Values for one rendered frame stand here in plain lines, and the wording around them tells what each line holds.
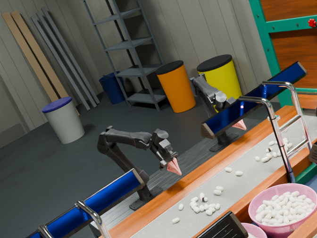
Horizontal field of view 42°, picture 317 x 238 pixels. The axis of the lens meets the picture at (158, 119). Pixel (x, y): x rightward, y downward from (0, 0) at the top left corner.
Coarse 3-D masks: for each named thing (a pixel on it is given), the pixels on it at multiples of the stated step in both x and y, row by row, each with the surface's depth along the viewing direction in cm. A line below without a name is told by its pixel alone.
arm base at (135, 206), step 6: (144, 186) 220; (156, 186) 230; (138, 192) 220; (144, 192) 219; (150, 192) 226; (156, 192) 224; (144, 198) 220; (150, 198) 221; (132, 204) 222; (138, 204) 219
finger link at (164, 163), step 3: (168, 159) 195; (171, 159) 195; (174, 159) 195; (162, 162) 193; (165, 162) 193; (174, 162) 194; (162, 165) 194; (165, 165) 194; (177, 165) 194; (177, 168) 194; (180, 171) 193
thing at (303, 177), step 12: (264, 84) 184; (276, 84) 178; (288, 84) 173; (240, 96) 179; (300, 108) 175; (276, 120) 169; (300, 120) 177; (276, 132) 170; (300, 144) 178; (288, 156) 175; (288, 168) 176; (312, 168) 183; (300, 180) 179
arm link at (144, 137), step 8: (112, 128) 216; (104, 136) 210; (112, 136) 209; (120, 136) 207; (128, 136) 204; (136, 136) 202; (144, 136) 201; (104, 144) 212; (136, 144) 203; (104, 152) 215
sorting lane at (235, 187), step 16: (304, 112) 229; (288, 128) 219; (256, 144) 217; (240, 160) 208; (256, 160) 202; (272, 160) 197; (224, 176) 200; (240, 176) 195; (256, 176) 189; (192, 192) 198; (208, 192) 192; (224, 192) 187; (240, 192) 182; (176, 208) 190; (224, 208) 176; (160, 224) 183; (176, 224) 179; (192, 224) 174
